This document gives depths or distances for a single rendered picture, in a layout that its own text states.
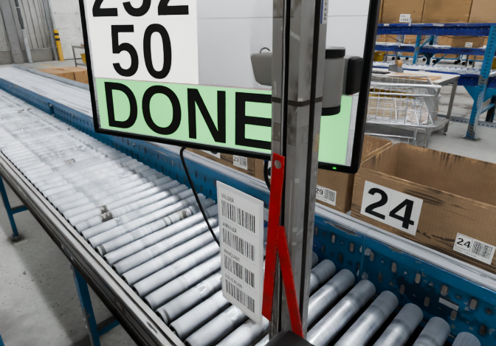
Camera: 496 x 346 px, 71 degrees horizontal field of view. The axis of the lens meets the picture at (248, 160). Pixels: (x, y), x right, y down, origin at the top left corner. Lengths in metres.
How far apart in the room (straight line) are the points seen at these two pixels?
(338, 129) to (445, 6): 5.23
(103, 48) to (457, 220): 0.86
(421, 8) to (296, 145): 5.46
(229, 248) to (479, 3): 5.25
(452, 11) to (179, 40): 5.22
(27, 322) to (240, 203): 1.95
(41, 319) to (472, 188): 2.07
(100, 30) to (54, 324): 1.78
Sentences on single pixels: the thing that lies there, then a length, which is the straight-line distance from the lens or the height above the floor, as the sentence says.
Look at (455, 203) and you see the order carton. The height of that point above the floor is 1.03.
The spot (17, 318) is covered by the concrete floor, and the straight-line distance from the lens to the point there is 2.36.
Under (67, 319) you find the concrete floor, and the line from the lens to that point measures 2.23.
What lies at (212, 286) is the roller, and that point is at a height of 0.74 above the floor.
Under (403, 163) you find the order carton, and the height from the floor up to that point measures 0.98.
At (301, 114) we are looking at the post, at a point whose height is 1.36.
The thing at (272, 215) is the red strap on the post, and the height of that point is 1.23.
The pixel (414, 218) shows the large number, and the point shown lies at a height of 0.96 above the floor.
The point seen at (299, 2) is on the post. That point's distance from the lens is 0.34.
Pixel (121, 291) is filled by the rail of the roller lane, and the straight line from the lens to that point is 1.10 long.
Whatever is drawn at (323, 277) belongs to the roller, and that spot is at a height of 0.74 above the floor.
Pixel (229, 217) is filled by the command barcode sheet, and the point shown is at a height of 1.20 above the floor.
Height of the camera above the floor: 1.44
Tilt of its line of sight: 22 degrees down
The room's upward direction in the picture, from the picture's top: 1 degrees counter-clockwise
